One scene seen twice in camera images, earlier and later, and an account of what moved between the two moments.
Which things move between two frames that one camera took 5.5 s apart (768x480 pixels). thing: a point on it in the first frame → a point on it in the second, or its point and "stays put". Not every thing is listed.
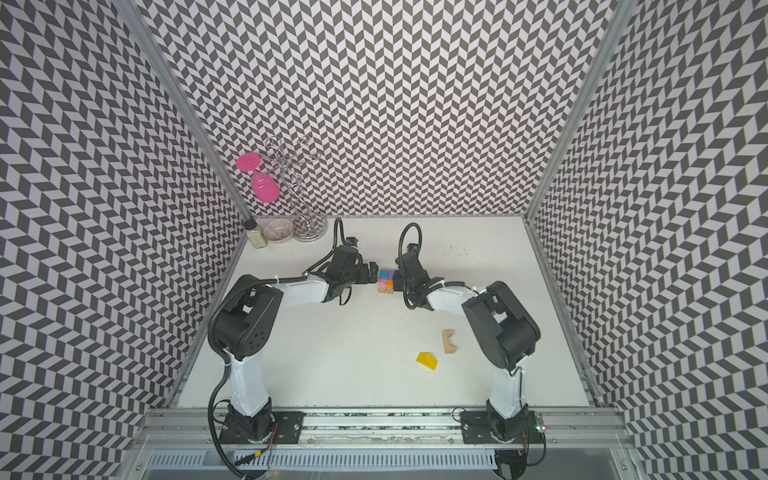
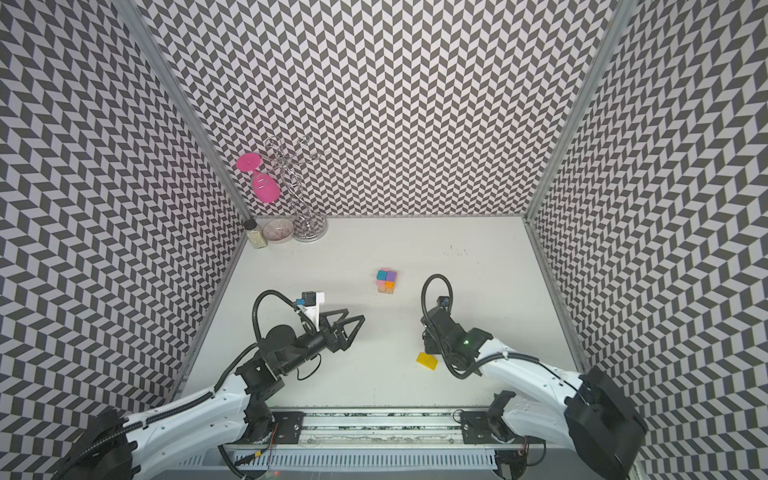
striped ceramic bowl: (278, 230) stays put
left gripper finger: (373, 272) → (346, 342)
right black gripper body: (403, 279) → (430, 322)
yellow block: (428, 360) stays put
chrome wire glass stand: (312, 226) stays put
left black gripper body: (359, 276) → (310, 346)
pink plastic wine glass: (265, 187) stays put
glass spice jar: (255, 234) stays put
